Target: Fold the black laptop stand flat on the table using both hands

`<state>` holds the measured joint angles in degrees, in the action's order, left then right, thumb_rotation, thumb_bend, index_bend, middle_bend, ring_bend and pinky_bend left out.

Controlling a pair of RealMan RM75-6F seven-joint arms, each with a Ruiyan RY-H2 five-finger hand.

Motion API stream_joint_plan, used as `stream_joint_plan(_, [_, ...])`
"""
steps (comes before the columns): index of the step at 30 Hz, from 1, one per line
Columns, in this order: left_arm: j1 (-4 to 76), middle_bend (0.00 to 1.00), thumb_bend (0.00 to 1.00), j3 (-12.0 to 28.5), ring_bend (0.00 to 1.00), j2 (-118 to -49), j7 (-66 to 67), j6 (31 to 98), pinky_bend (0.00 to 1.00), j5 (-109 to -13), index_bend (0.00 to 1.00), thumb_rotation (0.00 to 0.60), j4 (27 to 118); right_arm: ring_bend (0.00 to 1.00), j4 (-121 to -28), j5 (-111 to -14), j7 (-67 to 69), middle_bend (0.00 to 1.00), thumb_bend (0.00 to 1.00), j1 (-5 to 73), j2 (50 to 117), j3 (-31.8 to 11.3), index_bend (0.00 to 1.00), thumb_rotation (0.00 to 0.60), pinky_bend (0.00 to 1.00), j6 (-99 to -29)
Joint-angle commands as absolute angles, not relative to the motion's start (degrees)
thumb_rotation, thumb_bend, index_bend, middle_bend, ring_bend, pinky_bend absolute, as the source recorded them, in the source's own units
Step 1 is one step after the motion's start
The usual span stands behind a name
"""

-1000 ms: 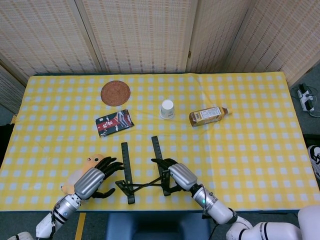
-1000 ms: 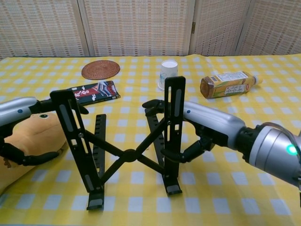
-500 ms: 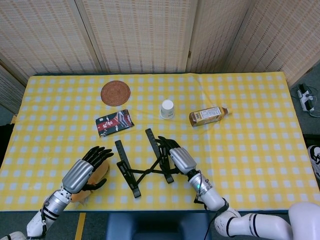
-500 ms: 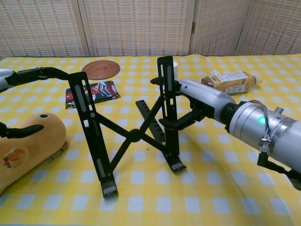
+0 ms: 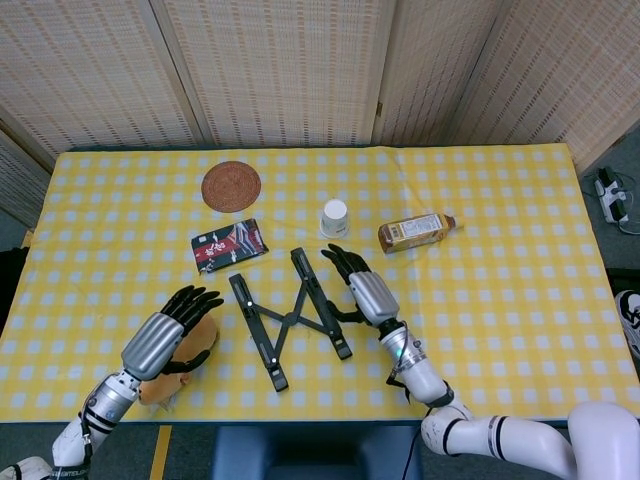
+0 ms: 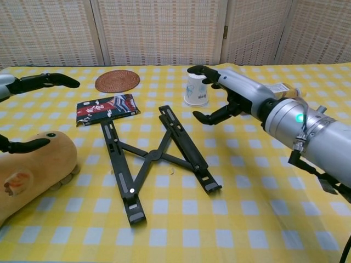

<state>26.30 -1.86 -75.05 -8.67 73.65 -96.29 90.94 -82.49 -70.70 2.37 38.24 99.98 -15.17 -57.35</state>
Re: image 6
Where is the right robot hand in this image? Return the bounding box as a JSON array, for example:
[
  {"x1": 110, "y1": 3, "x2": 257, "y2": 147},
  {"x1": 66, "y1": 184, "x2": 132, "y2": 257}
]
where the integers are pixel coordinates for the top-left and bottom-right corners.
[{"x1": 187, "y1": 65, "x2": 276, "y2": 125}]

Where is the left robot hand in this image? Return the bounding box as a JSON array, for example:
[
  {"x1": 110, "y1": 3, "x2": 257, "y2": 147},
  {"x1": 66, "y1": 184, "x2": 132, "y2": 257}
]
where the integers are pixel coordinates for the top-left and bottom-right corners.
[{"x1": 0, "y1": 72, "x2": 81, "y2": 155}]

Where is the black folding stand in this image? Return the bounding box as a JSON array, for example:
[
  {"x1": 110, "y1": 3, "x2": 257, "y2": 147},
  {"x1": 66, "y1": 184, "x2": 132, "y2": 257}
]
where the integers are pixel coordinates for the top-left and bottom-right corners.
[{"x1": 100, "y1": 105, "x2": 223, "y2": 226}]

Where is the tea bottle with yellow label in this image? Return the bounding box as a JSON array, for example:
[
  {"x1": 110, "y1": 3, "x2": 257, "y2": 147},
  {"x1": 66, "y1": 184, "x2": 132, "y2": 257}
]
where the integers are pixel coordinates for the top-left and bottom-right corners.
[{"x1": 264, "y1": 82, "x2": 307, "y2": 99}]

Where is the white paper cup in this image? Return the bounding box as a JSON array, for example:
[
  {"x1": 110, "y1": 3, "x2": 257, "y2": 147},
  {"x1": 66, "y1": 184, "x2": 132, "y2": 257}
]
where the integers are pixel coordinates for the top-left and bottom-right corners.
[{"x1": 183, "y1": 71, "x2": 210, "y2": 108}]

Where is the black red snack packet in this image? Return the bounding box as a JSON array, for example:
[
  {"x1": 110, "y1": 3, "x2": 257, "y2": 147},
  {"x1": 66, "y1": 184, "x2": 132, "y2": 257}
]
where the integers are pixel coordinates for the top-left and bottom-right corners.
[{"x1": 76, "y1": 94, "x2": 141, "y2": 128}]

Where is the round brown woven coaster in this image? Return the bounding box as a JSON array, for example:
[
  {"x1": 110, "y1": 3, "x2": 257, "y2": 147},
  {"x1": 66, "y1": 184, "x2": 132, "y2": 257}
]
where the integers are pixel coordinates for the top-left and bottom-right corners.
[{"x1": 95, "y1": 70, "x2": 141, "y2": 93}]

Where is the orange plush toy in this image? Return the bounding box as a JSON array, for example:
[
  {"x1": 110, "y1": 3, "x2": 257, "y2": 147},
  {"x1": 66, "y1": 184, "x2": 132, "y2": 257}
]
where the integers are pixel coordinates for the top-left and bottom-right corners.
[{"x1": 0, "y1": 130, "x2": 81, "y2": 228}]

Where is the yellow white checked tablecloth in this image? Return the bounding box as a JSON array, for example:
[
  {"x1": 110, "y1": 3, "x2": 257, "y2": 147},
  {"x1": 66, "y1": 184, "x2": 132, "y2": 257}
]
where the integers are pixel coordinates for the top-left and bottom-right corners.
[{"x1": 0, "y1": 62, "x2": 351, "y2": 263}]

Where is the woven folding screen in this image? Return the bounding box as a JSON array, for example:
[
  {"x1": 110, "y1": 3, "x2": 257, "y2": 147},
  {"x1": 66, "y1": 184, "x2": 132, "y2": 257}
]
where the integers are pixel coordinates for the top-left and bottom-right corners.
[{"x1": 0, "y1": 0, "x2": 351, "y2": 68}]

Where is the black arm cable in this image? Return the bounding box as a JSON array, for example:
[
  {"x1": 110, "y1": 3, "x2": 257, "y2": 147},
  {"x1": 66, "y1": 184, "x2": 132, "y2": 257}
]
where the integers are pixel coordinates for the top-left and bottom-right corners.
[{"x1": 288, "y1": 150, "x2": 351, "y2": 263}]

